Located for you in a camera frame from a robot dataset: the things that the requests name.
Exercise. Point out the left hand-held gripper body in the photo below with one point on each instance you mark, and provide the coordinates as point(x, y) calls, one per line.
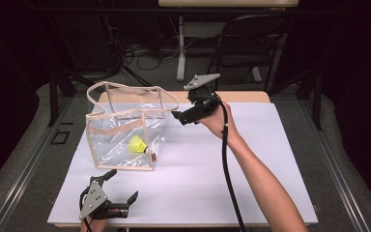
point(93, 198)

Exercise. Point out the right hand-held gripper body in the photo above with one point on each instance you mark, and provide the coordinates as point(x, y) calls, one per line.
point(204, 96)

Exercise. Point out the yellow shuttlecock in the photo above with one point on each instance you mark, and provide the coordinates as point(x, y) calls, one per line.
point(136, 145)

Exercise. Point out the clear plastic bag beige trim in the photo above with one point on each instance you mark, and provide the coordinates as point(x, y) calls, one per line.
point(122, 129)

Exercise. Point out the person's left hand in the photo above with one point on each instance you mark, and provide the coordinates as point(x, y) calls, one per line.
point(96, 225)

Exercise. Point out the person's right hand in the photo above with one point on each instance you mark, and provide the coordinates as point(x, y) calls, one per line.
point(220, 124)

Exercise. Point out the wooden table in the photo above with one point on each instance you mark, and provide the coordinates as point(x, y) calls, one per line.
point(248, 96)

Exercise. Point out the white desk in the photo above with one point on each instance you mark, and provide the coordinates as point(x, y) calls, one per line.
point(181, 48)

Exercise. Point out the white table mat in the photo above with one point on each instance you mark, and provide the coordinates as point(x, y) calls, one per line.
point(186, 180)

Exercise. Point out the black folding chair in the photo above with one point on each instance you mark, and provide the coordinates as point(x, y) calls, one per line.
point(248, 35)

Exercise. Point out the black floor socket frame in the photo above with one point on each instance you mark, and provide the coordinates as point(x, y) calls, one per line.
point(54, 138)

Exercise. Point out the black metal frame post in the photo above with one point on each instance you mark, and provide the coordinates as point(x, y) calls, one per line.
point(317, 100)
point(53, 96)

